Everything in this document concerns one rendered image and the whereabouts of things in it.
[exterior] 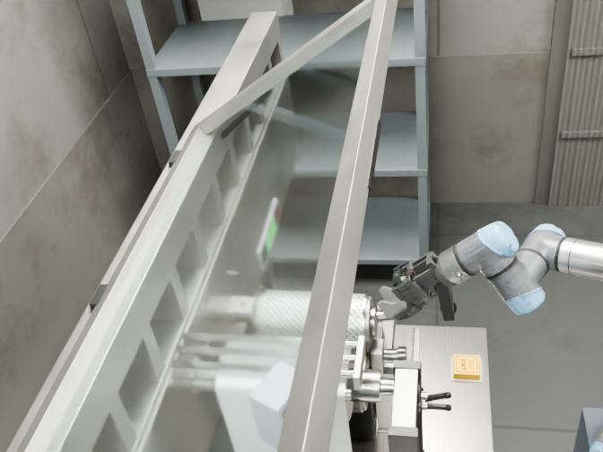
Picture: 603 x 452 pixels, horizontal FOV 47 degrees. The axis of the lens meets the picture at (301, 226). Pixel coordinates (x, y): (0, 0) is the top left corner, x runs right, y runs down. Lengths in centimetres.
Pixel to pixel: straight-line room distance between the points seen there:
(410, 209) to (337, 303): 302
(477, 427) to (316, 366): 129
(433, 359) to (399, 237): 157
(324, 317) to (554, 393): 251
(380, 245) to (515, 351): 82
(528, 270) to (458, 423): 55
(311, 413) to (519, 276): 92
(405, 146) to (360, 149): 234
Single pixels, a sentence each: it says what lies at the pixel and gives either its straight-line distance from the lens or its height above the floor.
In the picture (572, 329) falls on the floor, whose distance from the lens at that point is 336.
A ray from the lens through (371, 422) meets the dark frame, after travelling 178.
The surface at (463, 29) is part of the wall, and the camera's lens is 351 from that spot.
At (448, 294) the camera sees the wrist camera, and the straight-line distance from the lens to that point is 151.
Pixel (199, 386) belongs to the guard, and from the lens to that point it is 76.
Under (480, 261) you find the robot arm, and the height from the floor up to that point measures 147.
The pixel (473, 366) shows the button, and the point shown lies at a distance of 195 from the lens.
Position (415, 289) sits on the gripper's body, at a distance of 149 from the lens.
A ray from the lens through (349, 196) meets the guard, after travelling 78.
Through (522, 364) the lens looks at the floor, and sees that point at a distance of 319.
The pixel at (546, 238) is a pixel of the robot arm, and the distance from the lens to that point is 154.
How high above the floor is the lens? 242
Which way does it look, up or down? 38 degrees down
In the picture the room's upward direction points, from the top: 9 degrees counter-clockwise
